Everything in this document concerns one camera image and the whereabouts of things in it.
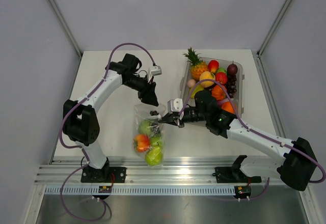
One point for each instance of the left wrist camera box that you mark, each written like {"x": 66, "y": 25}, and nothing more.
{"x": 152, "y": 72}

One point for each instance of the yellow toy starfruit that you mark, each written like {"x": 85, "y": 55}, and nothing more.
{"x": 195, "y": 90}

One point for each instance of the left aluminium frame post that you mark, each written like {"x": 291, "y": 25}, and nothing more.
{"x": 65, "y": 27}

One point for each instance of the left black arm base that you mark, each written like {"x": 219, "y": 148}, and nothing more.
{"x": 105, "y": 175}

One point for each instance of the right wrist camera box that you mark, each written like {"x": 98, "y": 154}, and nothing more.
{"x": 175, "y": 105}

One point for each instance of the orange toy tangerine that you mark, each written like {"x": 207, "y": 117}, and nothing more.
{"x": 229, "y": 107}

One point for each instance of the pink toy egg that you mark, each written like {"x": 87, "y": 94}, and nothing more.
{"x": 191, "y": 83}

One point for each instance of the dark purple passion fruit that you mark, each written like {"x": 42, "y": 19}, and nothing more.
{"x": 232, "y": 69}

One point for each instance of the orange toy persimmon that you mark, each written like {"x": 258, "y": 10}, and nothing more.
{"x": 218, "y": 93}

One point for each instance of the clear zip top bag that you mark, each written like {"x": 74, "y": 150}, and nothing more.
{"x": 142, "y": 112}

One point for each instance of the right aluminium frame post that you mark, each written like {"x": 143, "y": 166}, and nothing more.
{"x": 272, "y": 30}

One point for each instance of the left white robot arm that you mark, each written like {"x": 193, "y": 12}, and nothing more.
{"x": 80, "y": 121}

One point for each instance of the green toy pear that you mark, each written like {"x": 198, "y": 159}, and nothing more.
{"x": 154, "y": 156}

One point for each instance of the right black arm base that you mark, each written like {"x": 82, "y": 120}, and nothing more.
{"x": 233, "y": 174}

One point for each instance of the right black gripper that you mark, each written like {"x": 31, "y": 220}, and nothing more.
{"x": 172, "y": 119}

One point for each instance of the aluminium frame post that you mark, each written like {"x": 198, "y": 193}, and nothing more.
{"x": 272, "y": 30}
{"x": 65, "y": 27}

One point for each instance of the clear plastic food bin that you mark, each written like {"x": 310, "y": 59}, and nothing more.
{"x": 223, "y": 64}

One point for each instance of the aluminium mounting rail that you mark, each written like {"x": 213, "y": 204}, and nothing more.
{"x": 178, "y": 176}

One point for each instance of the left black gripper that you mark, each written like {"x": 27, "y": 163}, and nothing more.
{"x": 147, "y": 94}

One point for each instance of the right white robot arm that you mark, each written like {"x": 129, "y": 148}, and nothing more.
{"x": 292, "y": 161}

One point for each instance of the yellow toy peach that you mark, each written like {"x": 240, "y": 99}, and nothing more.
{"x": 208, "y": 79}

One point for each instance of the light green toy fruit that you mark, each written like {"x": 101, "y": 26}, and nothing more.
{"x": 222, "y": 70}

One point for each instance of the toy pineapple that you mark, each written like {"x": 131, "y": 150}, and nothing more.
{"x": 197, "y": 65}

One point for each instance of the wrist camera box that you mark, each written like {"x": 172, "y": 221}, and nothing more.
{"x": 152, "y": 72}
{"x": 175, "y": 105}

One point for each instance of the red toy mango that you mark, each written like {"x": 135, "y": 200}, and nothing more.
{"x": 213, "y": 66}

